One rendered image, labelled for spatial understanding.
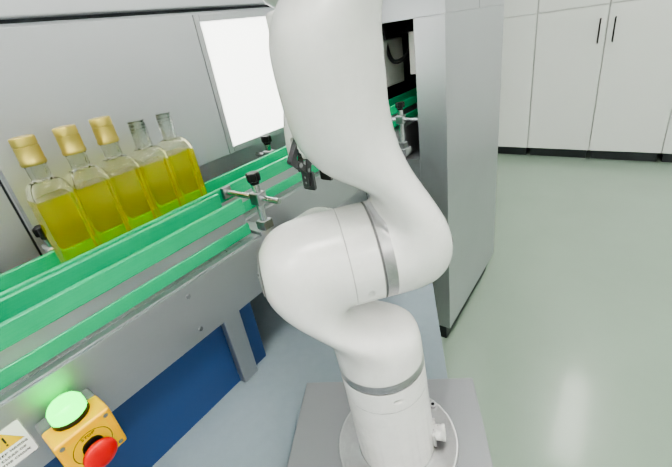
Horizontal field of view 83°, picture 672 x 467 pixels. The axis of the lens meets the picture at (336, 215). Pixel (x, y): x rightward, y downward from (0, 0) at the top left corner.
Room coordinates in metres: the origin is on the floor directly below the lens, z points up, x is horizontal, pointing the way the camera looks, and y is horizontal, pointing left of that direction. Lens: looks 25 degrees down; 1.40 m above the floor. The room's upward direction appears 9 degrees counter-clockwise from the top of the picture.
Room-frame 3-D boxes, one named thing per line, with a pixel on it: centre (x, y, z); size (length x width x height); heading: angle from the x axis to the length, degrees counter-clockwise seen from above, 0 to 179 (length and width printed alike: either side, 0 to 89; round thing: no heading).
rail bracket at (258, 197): (0.74, 0.17, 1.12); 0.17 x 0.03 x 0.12; 50
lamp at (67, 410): (0.37, 0.40, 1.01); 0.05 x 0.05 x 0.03
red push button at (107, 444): (0.34, 0.36, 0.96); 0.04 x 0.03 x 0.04; 140
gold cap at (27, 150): (0.60, 0.45, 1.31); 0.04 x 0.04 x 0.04
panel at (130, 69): (1.01, 0.28, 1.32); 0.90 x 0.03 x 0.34; 140
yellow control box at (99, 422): (0.37, 0.39, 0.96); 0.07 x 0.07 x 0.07; 50
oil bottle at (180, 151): (0.78, 0.31, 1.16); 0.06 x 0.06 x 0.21; 50
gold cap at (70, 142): (0.64, 0.41, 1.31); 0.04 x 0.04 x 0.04
